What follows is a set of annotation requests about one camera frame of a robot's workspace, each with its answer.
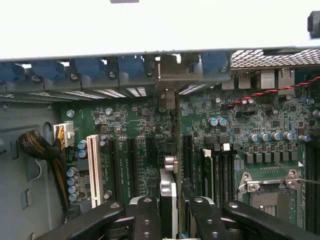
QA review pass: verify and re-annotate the red black twisted wire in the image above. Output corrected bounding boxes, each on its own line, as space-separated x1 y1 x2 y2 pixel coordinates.
227 76 320 108

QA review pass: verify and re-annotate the thin metal locking lever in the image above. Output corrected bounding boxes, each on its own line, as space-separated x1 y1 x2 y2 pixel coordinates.
297 177 320 186

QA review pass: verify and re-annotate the white expansion slot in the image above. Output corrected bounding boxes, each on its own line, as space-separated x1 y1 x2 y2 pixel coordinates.
86 134 104 210

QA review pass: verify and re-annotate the yellow black power wire bundle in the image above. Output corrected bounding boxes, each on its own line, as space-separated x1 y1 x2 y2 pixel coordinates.
17 122 76 213

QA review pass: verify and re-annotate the green motherboard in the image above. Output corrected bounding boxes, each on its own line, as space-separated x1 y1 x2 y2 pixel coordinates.
59 67 320 233

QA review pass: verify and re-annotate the black plastic block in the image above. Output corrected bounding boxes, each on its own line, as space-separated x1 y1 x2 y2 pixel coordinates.
306 9 320 40

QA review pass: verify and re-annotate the open black PC case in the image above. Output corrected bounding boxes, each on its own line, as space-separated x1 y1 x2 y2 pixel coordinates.
0 47 320 240

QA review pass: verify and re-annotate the CPU socket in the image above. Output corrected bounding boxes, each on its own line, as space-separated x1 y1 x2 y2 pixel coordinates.
237 169 305 221

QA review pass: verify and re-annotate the short black expansion slot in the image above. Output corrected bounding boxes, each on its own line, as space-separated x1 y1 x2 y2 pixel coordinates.
145 136 158 161

